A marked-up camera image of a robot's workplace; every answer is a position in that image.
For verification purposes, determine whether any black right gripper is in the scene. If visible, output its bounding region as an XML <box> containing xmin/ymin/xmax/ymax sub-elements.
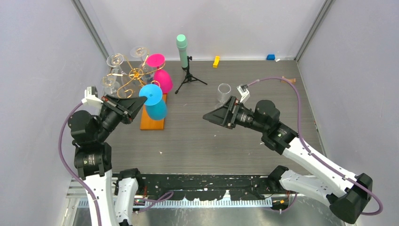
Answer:
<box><xmin>203</xmin><ymin>95</ymin><xmax>267</xmax><ymax>133</ymax></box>

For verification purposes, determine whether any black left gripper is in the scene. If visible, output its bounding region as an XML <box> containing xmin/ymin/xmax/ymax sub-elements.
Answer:
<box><xmin>96</xmin><ymin>93</ymin><xmax>147</xmax><ymax>140</ymax></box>

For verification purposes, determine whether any clear wine glass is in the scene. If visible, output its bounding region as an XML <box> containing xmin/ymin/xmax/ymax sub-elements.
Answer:
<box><xmin>101</xmin><ymin>75</ymin><xmax>123</xmax><ymax>98</ymax></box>
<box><xmin>215</xmin><ymin>83</ymin><xmax>231</xmax><ymax>108</ymax></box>
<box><xmin>130</xmin><ymin>46</ymin><xmax>149</xmax><ymax>72</ymax></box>
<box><xmin>106</xmin><ymin>53</ymin><xmax>126</xmax><ymax>75</ymax></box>

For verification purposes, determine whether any blue wine glass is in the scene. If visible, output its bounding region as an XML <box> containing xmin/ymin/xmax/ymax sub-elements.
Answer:
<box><xmin>139</xmin><ymin>84</ymin><xmax>168</xmax><ymax>121</ymax></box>

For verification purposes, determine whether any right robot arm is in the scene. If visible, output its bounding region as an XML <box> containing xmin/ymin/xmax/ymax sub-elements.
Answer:
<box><xmin>203</xmin><ymin>96</ymin><xmax>373</xmax><ymax>224</ymax></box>

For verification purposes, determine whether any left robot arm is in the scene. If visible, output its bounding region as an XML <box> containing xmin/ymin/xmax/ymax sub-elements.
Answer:
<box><xmin>58</xmin><ymin>95</ymin><xmax>147</xmax><ymax>226</ymax></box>

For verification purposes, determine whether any orange wooden rack base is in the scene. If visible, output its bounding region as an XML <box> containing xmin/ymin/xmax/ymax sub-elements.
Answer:
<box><xmin>140</xmin><ymin>94</ymin><xmax>168</xmax><ymax>130</ymax></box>

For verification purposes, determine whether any pink wine glass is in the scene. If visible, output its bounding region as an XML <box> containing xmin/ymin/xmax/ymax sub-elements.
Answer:
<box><xmin>146</xmin><ymin>53</ymin><xmax>173</xmax><ymax>94</ymax></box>

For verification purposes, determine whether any black mini tripod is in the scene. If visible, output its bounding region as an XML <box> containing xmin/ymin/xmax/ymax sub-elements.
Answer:
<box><xmin>175</xmin><ymin>56</ymin><xmax>208</xmax><ymax>94</ymax></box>

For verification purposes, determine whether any yellow toy block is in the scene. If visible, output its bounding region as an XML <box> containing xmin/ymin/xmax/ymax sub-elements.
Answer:
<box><xmin>213</xmin><ymin>56</ymin><xmax>220</xmax><ymax>68</ymax></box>

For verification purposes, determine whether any small blue block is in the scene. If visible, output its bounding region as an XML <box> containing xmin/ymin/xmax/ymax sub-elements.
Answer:
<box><xmin>266</xmin><ymin>54</ymin><xmax>276</xmax><ymax>61</ymax></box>

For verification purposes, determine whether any tan wooden arch block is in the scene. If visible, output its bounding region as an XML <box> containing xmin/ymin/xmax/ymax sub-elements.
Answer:
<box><xmin>280</xmin><ymin>76</ymin><xmax>296</xmax><ymax>84</ymax></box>

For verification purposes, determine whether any mint green microphone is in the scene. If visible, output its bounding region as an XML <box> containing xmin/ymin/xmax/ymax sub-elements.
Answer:
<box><xmin>176</xmin><ymin>34</ymin><xmax>189</xmax><ymax>70</ymax></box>

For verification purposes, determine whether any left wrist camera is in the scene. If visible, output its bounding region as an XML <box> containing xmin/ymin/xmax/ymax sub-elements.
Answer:
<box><xmin>81</xmin><ymin>86</ymin><xmax>103</xmax><ymax>109</ymax></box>

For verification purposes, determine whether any gold wire glass rack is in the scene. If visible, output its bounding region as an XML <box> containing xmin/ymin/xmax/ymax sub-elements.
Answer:
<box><xmin>107</xmin><ymin>61</ymin><xmax>156</xmax><ymax>98</ymax></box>

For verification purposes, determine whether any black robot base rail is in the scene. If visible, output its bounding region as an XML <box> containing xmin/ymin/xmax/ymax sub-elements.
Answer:
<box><xmin>67</xmin><ymin>173</ymin><xmax>312</xmax><ymax>216</ymax></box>

